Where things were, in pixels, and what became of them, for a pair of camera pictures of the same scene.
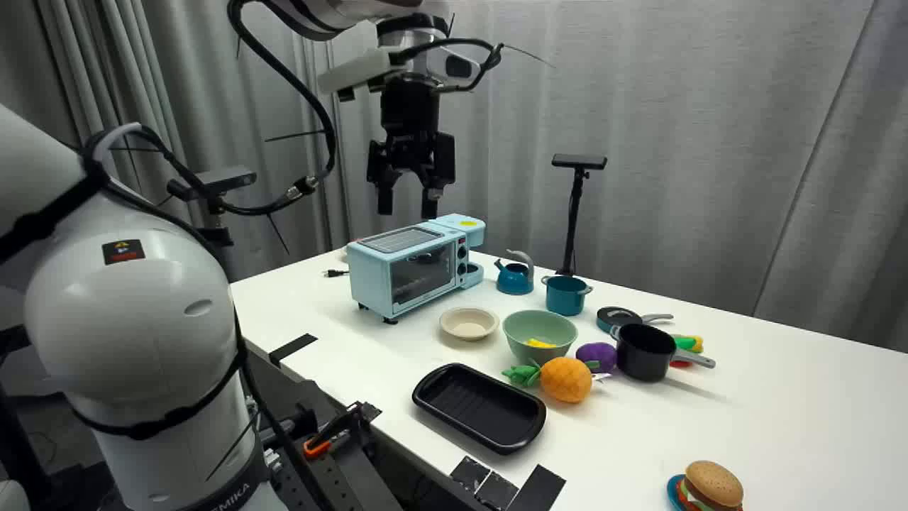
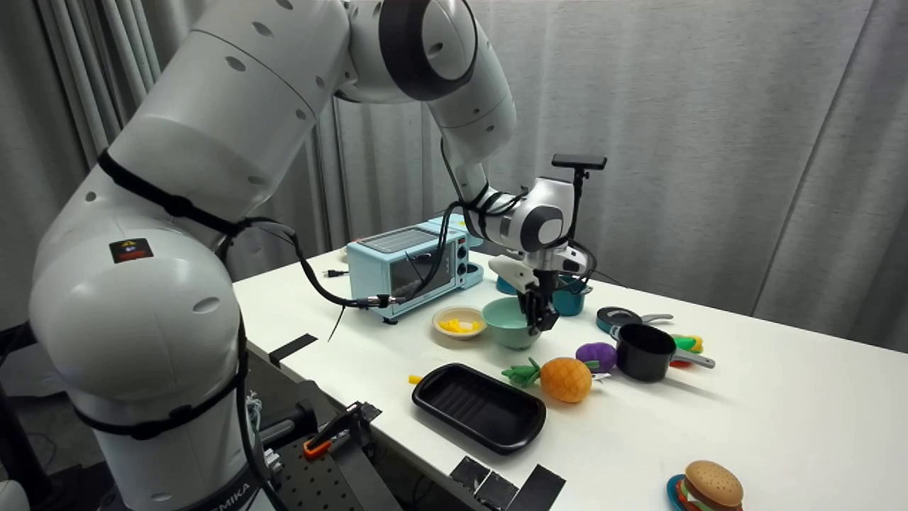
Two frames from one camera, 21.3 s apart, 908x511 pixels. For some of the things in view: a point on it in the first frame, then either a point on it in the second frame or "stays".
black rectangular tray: x=477 y=403 stays
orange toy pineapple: x=559 y=378 stays
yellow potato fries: x=541 y=345 to x=457 y=325
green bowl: x=541 y=335 to x=510 y=325
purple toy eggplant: x=596 y=356 stays
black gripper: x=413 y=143 to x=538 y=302
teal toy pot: x=566 y=294 stays
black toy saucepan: x=642 y=352 stays
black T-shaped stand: x=579 y=165 stays
